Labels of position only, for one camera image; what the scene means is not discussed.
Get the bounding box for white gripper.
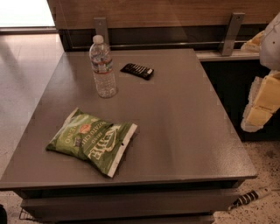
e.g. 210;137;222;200
241;12;280;132

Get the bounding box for black rxbar chocolate bar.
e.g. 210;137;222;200
121;63;154;80

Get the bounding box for green jalapeno chip bag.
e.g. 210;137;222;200
45;108;137;178

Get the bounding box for striped black white object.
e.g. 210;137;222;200
228;187;271;210

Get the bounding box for clear plastic water bottle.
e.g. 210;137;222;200
89;35;116;98

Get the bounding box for horizontal metal rail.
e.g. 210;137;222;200
63;40;246;51

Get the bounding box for right metal wall bracket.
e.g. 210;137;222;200
220;12;245;56

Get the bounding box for metal wall bracket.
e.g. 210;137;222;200
94;17;109;44
220;12;245;56

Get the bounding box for left metal wall bracket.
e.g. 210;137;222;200
94;17;109;44

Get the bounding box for wire rack under table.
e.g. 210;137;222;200
18;208;37;222

